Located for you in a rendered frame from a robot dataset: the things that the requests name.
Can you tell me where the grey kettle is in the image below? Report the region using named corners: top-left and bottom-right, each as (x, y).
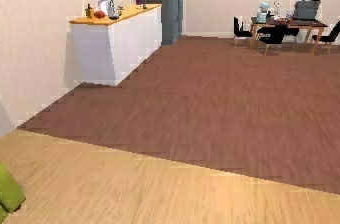
top-left (107, 0), bottom-right (120, 21)

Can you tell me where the yellow brown bottle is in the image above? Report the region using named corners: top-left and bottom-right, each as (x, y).
top-left (84, 3), bottom-right (95, 20)

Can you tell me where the black dining chair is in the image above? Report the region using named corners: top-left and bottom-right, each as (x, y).
top-left (311, 20), bottom-right (340, 56)
top-left (233, 16), bottom-right (253, 47)
top-left (284, 27), bottom-right (301, 44)
top-left (258, 25), bottom-right (289, 57)

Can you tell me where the grey fridge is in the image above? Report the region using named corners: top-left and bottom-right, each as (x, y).
top-left (160, 0), bottom-right (184, 46)

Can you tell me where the white kitchen counter yellow top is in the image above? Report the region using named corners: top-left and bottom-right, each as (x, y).
top-left (68, 3), bottom-right (163, 87)

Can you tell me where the light blue teapot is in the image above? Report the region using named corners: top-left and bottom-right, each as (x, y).
top-left (255, 0), bottom-right (271, 24)

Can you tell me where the brown wooden dining table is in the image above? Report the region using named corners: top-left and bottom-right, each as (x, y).
top-left (249, 16), bottom-right (329, 56)

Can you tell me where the clear glass vase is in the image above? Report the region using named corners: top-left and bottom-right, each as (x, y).
top-left (272, 1), bottom-right (282, 20)

